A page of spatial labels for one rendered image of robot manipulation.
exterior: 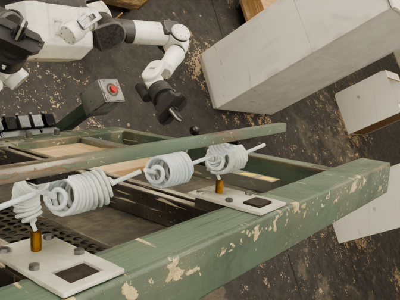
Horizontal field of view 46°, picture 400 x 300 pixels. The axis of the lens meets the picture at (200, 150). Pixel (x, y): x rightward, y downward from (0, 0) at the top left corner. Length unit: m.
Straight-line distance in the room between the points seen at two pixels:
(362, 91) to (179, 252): 5.82
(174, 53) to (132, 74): 1.97
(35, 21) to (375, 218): 4.12
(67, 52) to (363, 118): 5.13
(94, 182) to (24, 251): 0.15
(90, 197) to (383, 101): 5.75
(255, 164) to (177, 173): 0.91
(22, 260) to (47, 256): 0.03
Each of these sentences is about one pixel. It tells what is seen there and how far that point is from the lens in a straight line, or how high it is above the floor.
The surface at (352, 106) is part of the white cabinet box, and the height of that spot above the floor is 0.17.
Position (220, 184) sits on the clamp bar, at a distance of 1.05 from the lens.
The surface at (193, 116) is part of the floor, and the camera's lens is 4.09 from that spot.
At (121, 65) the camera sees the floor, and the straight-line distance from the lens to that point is 3.78.
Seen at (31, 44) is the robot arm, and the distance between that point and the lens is 1.25.
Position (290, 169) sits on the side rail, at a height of 1.65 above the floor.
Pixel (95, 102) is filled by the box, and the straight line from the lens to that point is 2.27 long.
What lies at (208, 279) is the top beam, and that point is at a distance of 0.84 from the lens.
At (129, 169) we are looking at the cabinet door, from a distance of 1.62.
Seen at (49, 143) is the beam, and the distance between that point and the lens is 2.01.
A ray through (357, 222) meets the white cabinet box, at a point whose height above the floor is 0.28.
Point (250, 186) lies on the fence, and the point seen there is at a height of 1.64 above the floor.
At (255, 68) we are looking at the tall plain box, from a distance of 4.05.
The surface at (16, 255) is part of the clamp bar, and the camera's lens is 0.75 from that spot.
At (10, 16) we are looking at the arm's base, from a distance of 1.57.
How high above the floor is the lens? 2.51
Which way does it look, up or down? 39 degrees down
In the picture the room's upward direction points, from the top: 63 degrees clockwise
